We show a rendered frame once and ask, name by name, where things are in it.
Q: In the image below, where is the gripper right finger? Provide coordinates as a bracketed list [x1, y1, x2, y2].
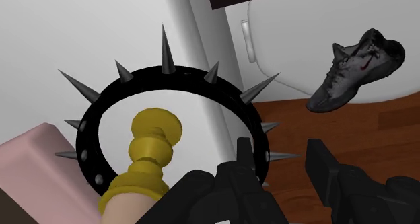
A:
[304, 138, 420, 224]

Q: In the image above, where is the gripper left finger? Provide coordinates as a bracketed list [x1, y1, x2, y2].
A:
[136, 137, 289, 224]

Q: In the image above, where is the yellow turned candlestick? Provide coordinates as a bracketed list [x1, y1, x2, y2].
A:
[98, 107, 184, 224]

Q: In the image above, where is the dark grey sneaker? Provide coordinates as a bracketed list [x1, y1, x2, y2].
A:
[305, 28, 407, 114]

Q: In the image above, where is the pink box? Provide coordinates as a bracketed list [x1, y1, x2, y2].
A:
[0, 122, 103, 224]

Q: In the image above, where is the black spiked collar ring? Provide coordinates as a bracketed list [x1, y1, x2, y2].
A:
[54, 24, 301, 198]

